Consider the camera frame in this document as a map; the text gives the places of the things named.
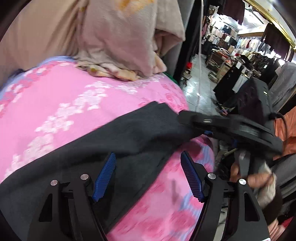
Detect dark grey pants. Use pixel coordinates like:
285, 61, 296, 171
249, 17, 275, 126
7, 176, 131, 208
1, 102, 194, 240

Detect person right hand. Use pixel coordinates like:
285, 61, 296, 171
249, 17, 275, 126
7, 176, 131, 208
230, 163, 276, 193

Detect pink rose bed sheet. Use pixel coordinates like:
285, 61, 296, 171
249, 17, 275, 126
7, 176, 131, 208
1, 57, 214, 240

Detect pale floral blanket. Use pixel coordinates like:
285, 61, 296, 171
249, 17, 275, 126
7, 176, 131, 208
75, 1, 185, 81

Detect beige headboard cover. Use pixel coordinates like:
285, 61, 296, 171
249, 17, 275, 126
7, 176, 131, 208
1, 1, 88, 85

